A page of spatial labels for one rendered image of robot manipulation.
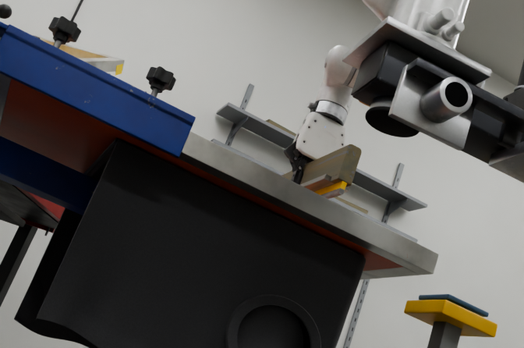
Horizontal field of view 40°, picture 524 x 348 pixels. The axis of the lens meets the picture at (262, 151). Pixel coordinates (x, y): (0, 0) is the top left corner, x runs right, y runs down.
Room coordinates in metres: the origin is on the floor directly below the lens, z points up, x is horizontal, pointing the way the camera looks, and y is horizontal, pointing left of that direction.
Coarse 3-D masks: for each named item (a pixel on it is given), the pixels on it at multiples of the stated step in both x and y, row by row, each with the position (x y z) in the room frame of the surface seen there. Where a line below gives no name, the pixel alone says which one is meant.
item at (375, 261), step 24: (24, 96) 1.06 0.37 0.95; (24, 120) 1.20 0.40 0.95; (48, 120) 1.14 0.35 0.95; (72, 120) 1.10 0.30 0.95; (96, 120) 1.05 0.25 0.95; (72, 144) 1.23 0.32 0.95; (96, 144) 1.18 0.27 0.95; (144, 144) 1.08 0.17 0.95; (192, 168) 1.10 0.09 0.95; (240, 192) 1.14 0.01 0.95; (288, 216) 1.17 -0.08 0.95; (336, 240) 1.20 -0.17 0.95; (384, 264) 1.24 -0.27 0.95
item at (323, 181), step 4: (320, 176) 1.27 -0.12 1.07; (324, 176) 1.25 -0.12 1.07; (328, 176) 1.25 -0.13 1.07; (312, 180) 1.30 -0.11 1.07; (316, 180) 1.28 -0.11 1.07; (320, 180) 1.27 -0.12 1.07; (324, 180) 1.26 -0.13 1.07; (328, 180) 1.25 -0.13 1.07; (300, 184) 1.35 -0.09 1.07; (304, 184) 1.33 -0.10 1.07; (308, 184) 1.31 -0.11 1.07; (312, 184) 1.30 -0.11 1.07; (316, 184) 1.30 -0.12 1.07; (320, 184) 1.29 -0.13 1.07; (324, 184) 1.28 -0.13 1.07; (328, 184) 1.27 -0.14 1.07; (332, 184) 1.26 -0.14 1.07; (308, 188) 1.33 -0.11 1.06; (312, 188) 1.32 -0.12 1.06; (316, 188) 1.32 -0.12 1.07; (320, 188) 1.31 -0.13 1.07; (348, 188) 1.27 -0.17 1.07; (344, 192) 1.28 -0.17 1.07
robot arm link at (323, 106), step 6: (318, 102) 1.39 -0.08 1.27; (324, 102) 1.38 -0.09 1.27; (330, 102) 1.38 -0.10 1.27; (312, 108) 1.40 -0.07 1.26; (318, 108) 1.39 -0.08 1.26; (324, 108) 1.38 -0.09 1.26; (330, 108) 1.38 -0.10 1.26; (336, 108) 1.38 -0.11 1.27; (342, 108) 1.38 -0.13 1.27; (336, 114) 1.38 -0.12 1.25; (342, 114) 1.39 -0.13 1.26; (342, 120) 1.39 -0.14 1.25
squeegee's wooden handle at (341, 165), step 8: (352, 144) 1.23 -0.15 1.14; (336, 152) 1.27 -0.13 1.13; (344, 152) 1.24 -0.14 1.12; (352, 152) 1.23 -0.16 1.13; (360, 152) 1.23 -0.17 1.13; (320, 160) 1.33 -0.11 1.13; (328, 160) 1.29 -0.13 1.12; (336, 160) 1.26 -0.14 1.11; (344, 160) 1.23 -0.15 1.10; (352, 160) 1.23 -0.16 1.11; (304, 168) 1.40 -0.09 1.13; (312, 168) 1.36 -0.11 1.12; (320, 168) 1.32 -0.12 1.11; (328, 168) 1.28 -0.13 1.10; (336, 168) 1.25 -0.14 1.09; (344, 168) 1.23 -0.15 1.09; (352, 168) 1.23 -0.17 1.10; (288, 176) 1.48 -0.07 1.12; (304, 176) 1.38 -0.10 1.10; (312, 176) 1.34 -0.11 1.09; (336, 176) 1.23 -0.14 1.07; (344, 176) 1.23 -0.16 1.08; (352, 176) 1.23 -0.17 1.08
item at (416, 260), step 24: (0, 96) 1.11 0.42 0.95; (0, 120) 1.25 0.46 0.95; (192, 144) 1.05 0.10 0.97; (216, 144) 1.06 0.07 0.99; (216, 168) 1.06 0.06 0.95; (240, 168) 1.07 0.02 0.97; (264, 168) 1.09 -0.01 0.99; (264, 192) 1.09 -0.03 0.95; (288, 192) 1.10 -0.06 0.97; (312, 192) 1.11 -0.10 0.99; (312, 216) 1.12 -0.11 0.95; (336, 216) 1.13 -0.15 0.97; (360, 216) 1.14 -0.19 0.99; (360, 240) 1.15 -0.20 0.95; (384, 240) 1.15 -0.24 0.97; (408, 240) 1.17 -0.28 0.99; (408, 264) 1.18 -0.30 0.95; (432, 264) 1.18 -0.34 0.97
